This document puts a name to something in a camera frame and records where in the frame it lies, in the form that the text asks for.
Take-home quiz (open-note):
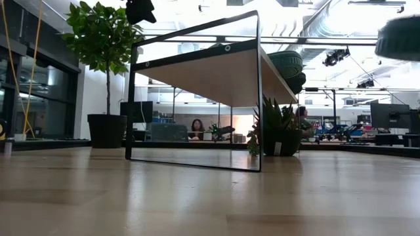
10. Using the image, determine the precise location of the black computer monitor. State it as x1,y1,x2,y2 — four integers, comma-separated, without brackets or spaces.
409,109,420,134
370,103,411,129
119,100,154,124

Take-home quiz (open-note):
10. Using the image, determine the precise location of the black rubber slide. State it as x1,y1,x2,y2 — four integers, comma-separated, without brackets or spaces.
287,71,307,95

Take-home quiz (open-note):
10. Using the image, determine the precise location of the green rubber slide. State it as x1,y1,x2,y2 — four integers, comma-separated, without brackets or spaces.
375,14,420,62
267,50,305,81

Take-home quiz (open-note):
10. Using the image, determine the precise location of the wooden shelf with black frame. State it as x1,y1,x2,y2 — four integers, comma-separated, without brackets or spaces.
125,9,299,173

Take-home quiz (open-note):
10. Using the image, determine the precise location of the yellow cable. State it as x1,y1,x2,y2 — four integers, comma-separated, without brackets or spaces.
0,0,44,139

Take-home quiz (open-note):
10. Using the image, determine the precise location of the small grey metal cylinder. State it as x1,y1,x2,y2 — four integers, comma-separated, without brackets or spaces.
3,137,14,157

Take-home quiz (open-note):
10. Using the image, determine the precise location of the black pole stand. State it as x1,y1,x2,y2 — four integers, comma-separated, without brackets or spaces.
304,87,338,127

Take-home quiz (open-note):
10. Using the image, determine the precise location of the tall leafy potted plant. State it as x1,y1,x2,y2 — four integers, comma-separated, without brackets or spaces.
61,1,145,149

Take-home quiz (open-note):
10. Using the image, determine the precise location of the black office desk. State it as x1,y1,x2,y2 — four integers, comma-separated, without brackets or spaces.
373,132,420,148

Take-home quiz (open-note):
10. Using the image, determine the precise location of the small potted succulent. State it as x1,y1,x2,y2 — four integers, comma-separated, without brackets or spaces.
247,94,303,157

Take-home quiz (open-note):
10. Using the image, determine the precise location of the person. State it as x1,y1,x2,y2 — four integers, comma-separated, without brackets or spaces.
188,117,206,141
294,106,313,139

